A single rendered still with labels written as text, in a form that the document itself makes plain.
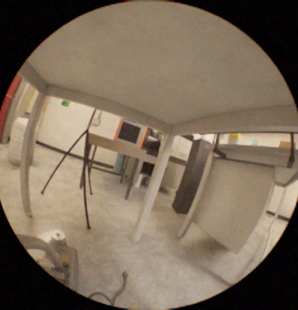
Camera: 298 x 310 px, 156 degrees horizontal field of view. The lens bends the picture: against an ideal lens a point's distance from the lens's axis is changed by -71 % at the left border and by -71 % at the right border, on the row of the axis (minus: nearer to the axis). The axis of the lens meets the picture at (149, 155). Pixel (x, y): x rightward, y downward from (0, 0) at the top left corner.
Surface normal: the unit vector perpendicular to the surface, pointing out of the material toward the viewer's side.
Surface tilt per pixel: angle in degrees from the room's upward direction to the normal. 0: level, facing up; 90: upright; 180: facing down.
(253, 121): 90
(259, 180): 90
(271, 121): 90
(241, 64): 180
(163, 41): 180
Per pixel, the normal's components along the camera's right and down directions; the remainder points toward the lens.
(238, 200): -0.89, -0.28
